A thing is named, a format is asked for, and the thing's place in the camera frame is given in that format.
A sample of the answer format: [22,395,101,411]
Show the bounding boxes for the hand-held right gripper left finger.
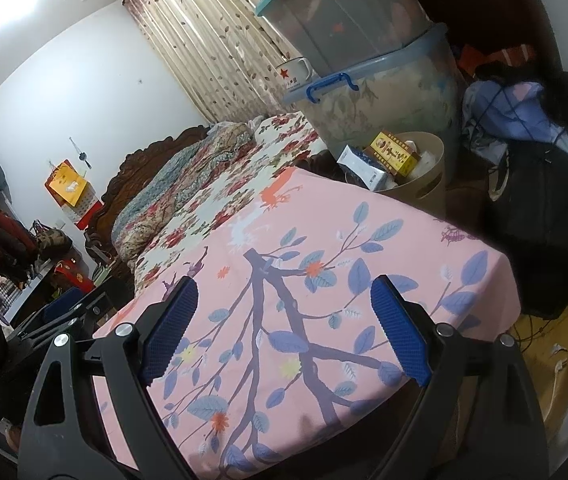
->
[18,276,199,480]

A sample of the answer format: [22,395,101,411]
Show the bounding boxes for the pink leaf-print blanket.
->
[92,167,522,480]

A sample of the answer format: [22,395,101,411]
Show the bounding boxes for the red gift box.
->
[54,258,97,291]

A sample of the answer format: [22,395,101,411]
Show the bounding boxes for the dark wooden wardrobe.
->
[404,0,565,81]

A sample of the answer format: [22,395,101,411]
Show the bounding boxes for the blue-handled clear storage box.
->
[284,22,467,161]

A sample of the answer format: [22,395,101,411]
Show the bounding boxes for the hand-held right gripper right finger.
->
[370,275,550,480]

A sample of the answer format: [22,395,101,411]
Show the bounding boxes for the yellow red wall calendar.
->
[45,159,103,231]

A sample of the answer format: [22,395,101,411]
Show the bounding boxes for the beige patterned curtain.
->
[122,0,315,126]

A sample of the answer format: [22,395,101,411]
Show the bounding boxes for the white enamel mug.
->
[275,57,315,92]

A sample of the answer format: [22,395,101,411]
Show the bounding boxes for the patchwork quilt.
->
[111,121,259,266]

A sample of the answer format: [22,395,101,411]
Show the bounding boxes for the black bag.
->
[481,140,568,318]

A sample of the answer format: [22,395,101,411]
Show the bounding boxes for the brown handbag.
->
[31,222,73,261]

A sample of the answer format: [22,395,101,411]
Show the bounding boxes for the white tissue pack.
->
[336,145,389,192]

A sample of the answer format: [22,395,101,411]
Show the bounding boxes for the teal-rimmed clear storage box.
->
[255,0,435,73]

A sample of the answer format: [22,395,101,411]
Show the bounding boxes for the pile of blue clothes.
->
[459,75,568,171]

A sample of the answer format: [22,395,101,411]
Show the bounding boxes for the red floral bedsheet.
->
[134,112,329,291]

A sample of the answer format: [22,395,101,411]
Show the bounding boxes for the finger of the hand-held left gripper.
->
[11,287,84,347]
[64,280,130,337]

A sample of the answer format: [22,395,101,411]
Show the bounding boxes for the carved wooden headboard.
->
[85,126,212,281]

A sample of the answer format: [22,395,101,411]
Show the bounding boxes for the beige trash bin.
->
[336,131,446,211]

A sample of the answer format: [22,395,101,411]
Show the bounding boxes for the hanging dark clothes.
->
[0,132,39,281]

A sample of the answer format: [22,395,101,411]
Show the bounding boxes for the red orange cloth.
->
[459,45,535,73]

